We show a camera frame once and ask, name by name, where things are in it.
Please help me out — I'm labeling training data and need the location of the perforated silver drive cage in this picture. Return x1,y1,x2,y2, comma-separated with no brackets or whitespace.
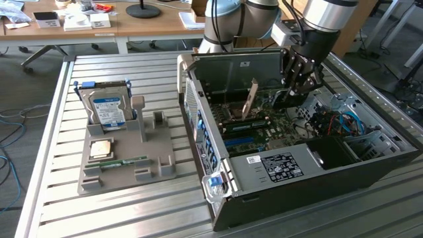
290,93,329,119

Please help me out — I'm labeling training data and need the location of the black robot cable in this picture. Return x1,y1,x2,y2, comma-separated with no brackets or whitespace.
210,0,304,47

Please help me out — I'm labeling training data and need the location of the silver disk bay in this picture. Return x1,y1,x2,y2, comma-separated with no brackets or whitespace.
342,130,403,162

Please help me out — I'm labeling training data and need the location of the brown cardboard box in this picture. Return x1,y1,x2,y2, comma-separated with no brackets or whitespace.
191,0,210,17

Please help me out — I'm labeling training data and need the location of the red object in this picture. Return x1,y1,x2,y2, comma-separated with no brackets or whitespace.
94,2,115,13

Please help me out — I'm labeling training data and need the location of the red wire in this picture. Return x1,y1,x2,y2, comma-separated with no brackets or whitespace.
329,114,345,136

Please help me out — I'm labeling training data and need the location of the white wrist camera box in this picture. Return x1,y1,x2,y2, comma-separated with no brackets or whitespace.
271,19,303,47

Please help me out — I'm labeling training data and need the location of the CPU chip with metal lid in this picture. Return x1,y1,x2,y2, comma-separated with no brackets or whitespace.
90,140,112,159

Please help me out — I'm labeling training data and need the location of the blue floor cable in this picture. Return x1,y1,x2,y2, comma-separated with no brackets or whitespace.
0,121,26,214

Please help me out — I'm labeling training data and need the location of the grey floor cable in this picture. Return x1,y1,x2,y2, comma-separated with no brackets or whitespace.
0,104,51,119

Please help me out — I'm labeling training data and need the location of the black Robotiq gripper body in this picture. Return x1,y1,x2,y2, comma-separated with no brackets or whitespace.
288,26,342,69

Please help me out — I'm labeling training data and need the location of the open black PC case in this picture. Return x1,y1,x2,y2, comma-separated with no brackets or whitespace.
176,44,423,233

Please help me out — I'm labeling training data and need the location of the blue wire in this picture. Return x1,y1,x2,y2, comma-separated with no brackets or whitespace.
341,113,366,136

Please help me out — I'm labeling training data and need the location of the black expansion slot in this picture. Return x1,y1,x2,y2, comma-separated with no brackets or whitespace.
230,145,266,154

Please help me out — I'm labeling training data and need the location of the stack of papers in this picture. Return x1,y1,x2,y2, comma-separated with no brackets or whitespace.
178,11,207,31

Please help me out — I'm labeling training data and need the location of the white paper tag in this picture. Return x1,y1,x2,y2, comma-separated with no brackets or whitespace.
4,22,31,30

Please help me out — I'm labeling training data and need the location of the silver hard disk blue label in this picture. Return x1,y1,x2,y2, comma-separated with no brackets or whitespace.
78,85,134,131

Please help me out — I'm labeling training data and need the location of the wooden desk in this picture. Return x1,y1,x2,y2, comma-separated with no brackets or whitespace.
0,0,298,74

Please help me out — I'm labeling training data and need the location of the blue disk caddy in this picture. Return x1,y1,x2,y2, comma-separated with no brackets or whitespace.
72,78,139,120

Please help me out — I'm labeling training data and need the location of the grey power supply unit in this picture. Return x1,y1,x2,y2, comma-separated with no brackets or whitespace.
227,143,325,196

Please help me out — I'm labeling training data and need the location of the plain white box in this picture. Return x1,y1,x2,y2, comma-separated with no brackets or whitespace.
90,12,111,29

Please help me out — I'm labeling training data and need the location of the clear plastic bag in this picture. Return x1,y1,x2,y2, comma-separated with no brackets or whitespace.
0,1,32,23

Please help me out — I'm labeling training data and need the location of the grey parts rack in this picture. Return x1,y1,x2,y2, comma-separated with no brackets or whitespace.
76,95,178,196

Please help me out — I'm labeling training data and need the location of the CPU socket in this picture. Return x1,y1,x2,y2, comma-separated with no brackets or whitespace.
224,101,258,120

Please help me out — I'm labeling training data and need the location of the black round lamp base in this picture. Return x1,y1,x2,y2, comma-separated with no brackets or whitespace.
126,0,162,19

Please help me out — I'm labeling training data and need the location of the blue expansion slot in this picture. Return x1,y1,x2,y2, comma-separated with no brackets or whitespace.
223,137,255,147

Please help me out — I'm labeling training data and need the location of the black and white box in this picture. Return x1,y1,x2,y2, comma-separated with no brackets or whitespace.
32,11,62,29

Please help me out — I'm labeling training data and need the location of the white box with round part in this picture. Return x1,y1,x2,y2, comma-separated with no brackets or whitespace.
63,12,94,32

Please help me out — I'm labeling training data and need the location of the green RAM stick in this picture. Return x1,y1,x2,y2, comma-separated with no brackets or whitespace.
86,155,148,171

